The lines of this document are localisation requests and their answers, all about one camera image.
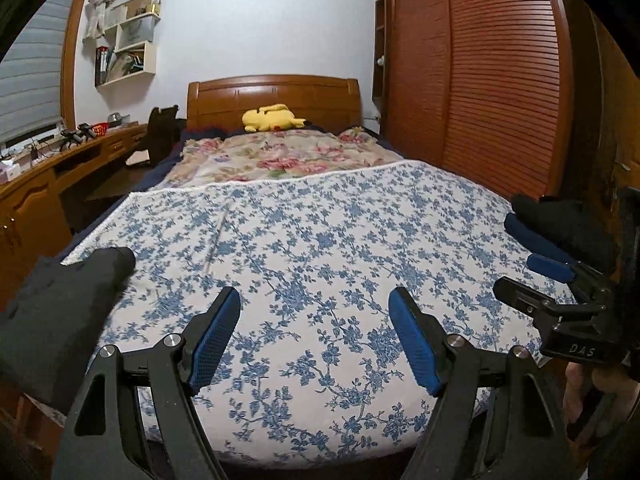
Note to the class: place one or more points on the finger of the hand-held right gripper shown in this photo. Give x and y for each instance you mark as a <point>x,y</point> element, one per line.
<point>520,296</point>
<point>550,267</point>

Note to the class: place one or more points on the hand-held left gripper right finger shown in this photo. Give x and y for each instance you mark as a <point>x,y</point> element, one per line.
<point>417,345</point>

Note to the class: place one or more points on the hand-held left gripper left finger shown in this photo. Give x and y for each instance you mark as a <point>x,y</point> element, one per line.
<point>215,340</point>

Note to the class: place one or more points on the black buttoned coat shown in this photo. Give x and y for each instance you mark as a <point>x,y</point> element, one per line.
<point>565,225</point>

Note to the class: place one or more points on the person's right hand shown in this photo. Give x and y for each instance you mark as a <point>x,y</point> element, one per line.
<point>575,395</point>

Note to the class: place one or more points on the blue floral bed sheet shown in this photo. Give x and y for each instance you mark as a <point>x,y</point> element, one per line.
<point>325,240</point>

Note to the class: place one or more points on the wooden door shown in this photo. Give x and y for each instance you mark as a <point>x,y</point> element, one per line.
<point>605,110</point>

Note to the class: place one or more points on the dark grey folded garment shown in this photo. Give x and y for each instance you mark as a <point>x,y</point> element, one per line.
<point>50,310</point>

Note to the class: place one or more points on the pink floral blanket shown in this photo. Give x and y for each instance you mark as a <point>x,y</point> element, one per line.
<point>280,160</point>

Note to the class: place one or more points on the wooden louvred wardrobe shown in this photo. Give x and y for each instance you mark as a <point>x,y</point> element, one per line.
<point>475,85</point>

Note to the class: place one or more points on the dark wooden chair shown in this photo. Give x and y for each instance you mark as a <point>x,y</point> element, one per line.
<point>162,132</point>

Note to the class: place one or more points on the yellow plush toy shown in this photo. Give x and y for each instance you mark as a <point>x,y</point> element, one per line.
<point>272,119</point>

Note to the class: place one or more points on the wooden desk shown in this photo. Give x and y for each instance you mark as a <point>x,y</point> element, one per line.
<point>30,200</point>

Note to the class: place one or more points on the red basket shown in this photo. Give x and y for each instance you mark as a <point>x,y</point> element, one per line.
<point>101,130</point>

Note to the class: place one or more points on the black desk gadget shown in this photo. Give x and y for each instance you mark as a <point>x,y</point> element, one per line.
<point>75,137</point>

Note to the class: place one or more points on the wooden bed headboard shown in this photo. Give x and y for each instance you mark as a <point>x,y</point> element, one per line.
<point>280,92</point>

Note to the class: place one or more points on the small white box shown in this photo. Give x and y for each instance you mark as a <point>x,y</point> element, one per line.
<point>9,171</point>

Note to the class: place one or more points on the black file binder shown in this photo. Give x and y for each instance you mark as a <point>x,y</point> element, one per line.
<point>101,66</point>

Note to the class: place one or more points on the grey paper bag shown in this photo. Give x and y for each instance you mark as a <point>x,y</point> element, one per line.
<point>135,35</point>

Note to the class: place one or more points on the grey window blind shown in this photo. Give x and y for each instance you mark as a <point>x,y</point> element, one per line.
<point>30,75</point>

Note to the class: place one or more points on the white hanging cloth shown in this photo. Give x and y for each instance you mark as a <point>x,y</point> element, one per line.
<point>100,5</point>

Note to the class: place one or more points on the white wall shelf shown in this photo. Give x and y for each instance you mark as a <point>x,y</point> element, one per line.
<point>147,65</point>

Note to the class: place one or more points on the wooden window frame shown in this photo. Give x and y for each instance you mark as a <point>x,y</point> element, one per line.
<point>72,60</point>

